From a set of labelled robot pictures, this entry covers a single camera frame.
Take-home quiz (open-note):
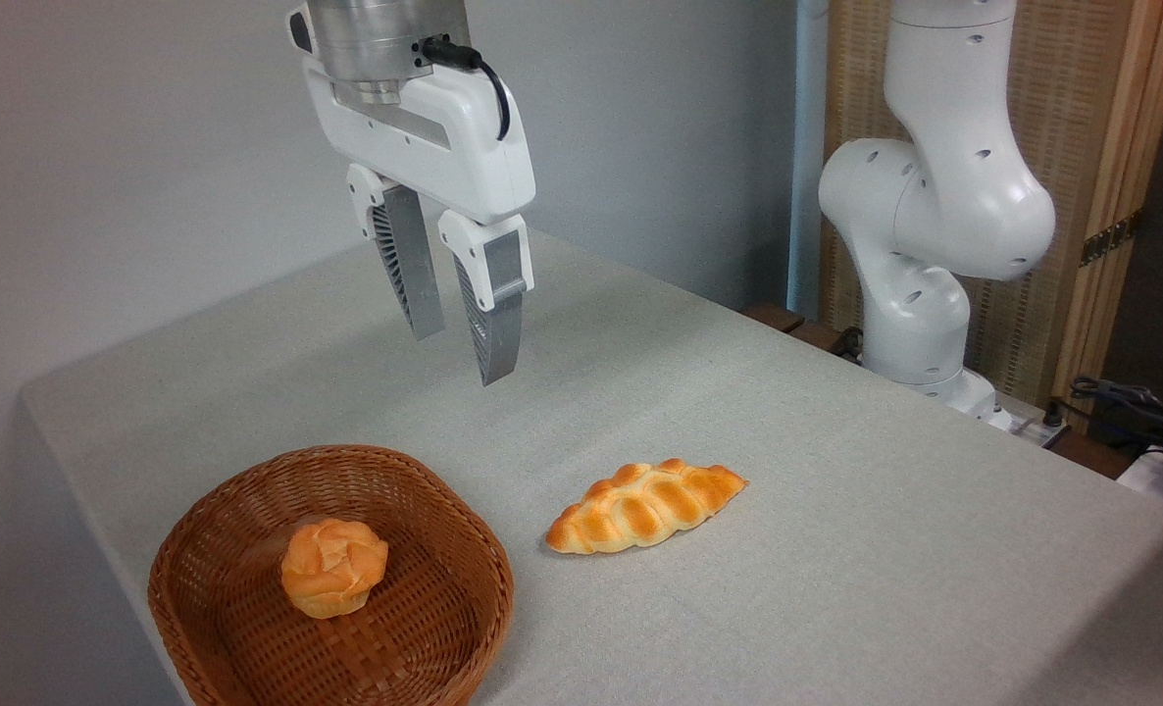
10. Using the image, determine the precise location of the brown woven wicker basket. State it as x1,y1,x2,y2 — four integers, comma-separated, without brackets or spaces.
147,445,515,706

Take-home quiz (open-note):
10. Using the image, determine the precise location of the long braided bread loaf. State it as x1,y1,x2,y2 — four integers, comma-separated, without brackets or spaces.
545,458,749,556

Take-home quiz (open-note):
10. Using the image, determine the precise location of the black cable bundle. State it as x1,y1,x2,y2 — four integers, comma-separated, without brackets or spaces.
1044,376,1163,464

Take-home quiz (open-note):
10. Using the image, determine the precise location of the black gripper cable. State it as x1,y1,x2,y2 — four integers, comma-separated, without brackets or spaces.
420,37,512,141

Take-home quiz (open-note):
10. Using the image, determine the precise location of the round orange bread roll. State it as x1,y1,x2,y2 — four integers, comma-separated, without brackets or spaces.
280,518,389,620

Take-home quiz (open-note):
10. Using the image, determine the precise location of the grey tablecloth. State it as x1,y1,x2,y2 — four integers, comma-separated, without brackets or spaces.
21,211,1163,706

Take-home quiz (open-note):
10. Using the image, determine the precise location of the pale blue vertical pipe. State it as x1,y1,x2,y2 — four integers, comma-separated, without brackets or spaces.
787,0,830,320

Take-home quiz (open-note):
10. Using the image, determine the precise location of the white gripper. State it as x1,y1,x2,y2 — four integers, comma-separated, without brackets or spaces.
287,5,536,387

